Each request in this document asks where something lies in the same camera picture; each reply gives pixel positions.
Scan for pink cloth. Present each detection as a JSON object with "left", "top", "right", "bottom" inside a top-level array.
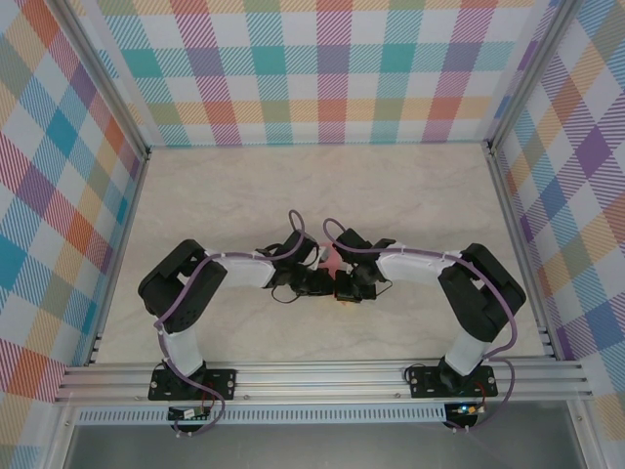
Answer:
[{"left": 319, "top": 241, "right": 346, "bottom": 271}]

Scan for grey metal panel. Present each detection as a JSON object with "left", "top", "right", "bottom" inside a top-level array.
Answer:
[{"left": 62, "top": 422, "right": 587, "bottom": 469}]

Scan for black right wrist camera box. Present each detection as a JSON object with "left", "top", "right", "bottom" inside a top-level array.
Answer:
[{"left": 334, "top": 271, "right": 378, "bottom": 304}]

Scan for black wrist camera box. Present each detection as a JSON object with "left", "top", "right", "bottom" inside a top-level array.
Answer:
[
  {"left": 292, "top": 269, "right": 334, "bottom": 298},
  {"left": 334, "top": 271, "right": 378, "bottom": 304}
]

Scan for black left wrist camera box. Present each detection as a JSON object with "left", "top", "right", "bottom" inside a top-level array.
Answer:
[{"left": 292, "top": 269, "right": 334, "bottom": 298}]

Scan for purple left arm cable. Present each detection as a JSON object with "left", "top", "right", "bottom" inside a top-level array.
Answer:
[{"left": 153, "top": 209, "right": 309, "bottom": 439}]

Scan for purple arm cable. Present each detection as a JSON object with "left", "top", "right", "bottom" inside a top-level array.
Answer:
[
  {"left": 153, "top": 209, "right": 309, "bottom": 439},
  {"left": 321, "top": 218, "right": 520, "bottom": 434}
]

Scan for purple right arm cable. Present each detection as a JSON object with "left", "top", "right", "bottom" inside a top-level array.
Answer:
[{"left": 321, "top": 218, "right": 520, "bottom": 434}]

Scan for aluminium mounting rail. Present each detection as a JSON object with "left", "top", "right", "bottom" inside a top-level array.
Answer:
[{"left": 53, "top": 361, "right": 595, "bottom": 405}]

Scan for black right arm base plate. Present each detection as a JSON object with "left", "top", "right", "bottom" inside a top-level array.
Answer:
[{"left": 407, "top": 364, "right": 499, "bottom": 400}]

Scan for slotted grey cable duct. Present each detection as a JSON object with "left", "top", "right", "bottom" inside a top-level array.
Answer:
[{"left": 75, "top": 407, "right": 448, "bottom": 426}]

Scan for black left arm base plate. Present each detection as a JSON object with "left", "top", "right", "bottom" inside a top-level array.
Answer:
[{"left": 148, "top": 366, "right": 239, "bottom": 402}]

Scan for aluminium table side rail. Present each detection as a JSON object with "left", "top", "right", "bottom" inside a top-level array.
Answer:
[
  {"left": 486, "top": 144, "right": 559, "bottom": 361},
  {"left": 86, "top": 146, "right": 151, "bottom": 367}
]

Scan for aluminium frame post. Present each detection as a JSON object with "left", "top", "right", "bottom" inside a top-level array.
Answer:
[
  {"left": 485, "top": 0, "right": 575, "bottom": 152},
  {"left": 61, "top": 0, "right": 152, "bottom": 162}
]

